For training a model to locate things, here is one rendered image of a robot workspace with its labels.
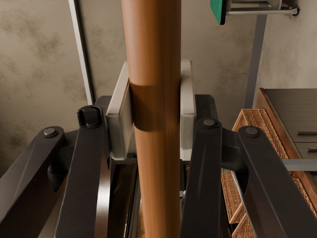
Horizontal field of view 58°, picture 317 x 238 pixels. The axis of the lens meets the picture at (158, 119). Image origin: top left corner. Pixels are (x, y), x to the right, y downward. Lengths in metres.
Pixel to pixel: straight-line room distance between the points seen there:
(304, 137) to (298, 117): 0.19
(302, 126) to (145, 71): 1.70
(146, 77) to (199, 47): 3.88
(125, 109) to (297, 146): 1.54
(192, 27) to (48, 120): 2.68
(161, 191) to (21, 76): 4.55
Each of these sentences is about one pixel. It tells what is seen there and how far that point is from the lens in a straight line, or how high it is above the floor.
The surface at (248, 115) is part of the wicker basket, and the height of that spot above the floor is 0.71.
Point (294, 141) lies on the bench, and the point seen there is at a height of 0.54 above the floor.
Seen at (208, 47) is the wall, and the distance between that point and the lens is 4.04.
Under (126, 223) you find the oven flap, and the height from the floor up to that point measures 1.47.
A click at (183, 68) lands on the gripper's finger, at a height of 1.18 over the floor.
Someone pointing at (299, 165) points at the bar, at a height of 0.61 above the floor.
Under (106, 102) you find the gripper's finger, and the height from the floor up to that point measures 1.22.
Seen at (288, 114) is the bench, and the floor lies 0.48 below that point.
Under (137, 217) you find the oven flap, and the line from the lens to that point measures 1.73.
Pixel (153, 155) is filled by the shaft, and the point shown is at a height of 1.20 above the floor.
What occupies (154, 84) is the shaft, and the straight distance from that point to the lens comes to 0.15.
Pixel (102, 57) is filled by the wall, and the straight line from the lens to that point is 4.17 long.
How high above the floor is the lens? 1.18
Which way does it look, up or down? 3 degrees up
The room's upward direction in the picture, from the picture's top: 90 degrees counter-clockwise
